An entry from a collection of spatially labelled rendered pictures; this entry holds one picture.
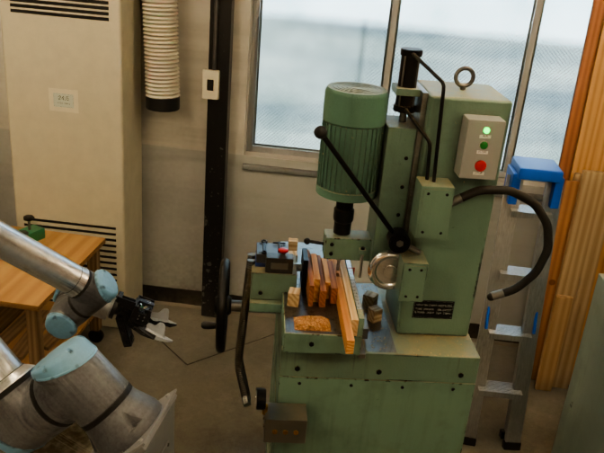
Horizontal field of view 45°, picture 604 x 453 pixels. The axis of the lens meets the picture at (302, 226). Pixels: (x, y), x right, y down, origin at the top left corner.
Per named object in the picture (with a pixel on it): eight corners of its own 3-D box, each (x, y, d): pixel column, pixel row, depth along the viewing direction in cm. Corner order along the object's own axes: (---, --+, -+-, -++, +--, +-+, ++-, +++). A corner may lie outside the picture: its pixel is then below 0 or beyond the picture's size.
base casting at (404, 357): (277, 301, 248) (279, 277, 244) (441, 308, 252) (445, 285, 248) (279, 377, 206) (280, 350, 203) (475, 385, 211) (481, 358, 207)
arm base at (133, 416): (148, 434, 165) (119, 404, 163) (91, 475, 170) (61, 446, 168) (170, 391, 183) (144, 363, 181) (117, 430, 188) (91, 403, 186)
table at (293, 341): (251, 254, 250) (252, 238, 247) (339, 259, 252) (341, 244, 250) (247, 351, 194) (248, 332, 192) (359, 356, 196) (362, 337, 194)
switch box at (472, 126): (453, 171, 197) (463, 113, 190) (489, 173, 197) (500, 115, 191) (458, 178, 191) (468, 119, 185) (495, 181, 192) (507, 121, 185)
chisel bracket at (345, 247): (321, 253, 221) (324, 227, 217) (367, 255, 222) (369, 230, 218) (323, 264, 214) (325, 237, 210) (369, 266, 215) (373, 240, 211)
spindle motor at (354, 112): (314, 182, 217) (323, 78, 205) (371, 185, 218) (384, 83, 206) (317, 203, 201) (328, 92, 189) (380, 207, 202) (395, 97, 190)
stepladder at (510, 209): (453, 425, 309) (499, 154, 275) (512, 431, 308) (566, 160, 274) (458, 446, 294) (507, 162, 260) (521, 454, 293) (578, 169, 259)
